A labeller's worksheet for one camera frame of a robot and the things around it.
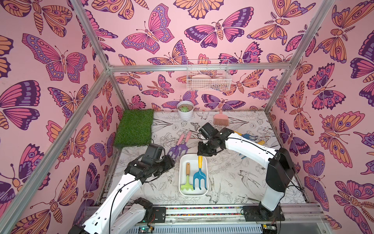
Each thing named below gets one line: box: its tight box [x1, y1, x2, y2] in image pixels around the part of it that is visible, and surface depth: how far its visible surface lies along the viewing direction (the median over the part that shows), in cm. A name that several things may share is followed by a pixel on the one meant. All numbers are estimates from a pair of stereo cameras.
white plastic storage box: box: [178, 153, 189, 197], surface depth 87 cm
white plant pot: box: [176, 100, 195, 121], surface depth 114 cm
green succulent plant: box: [180, 105, 190, 113], surface depth 108 cm
